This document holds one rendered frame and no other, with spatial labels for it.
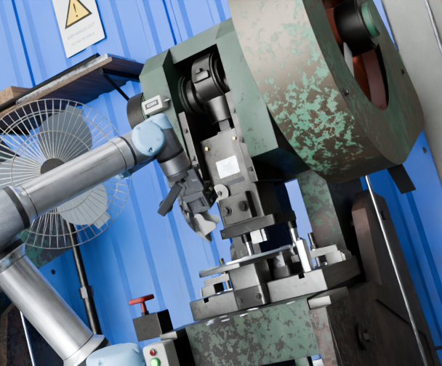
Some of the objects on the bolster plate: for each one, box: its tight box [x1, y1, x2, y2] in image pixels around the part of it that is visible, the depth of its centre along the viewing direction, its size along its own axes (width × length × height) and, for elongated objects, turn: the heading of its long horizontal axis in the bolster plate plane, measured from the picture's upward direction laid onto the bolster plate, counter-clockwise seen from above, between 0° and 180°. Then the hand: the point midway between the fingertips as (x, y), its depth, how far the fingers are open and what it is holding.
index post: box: [294, 237, 315, 272], centre depth 175 cm, size 3×3×10 cm
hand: (206, 237), depth 169 cm, fingers closed
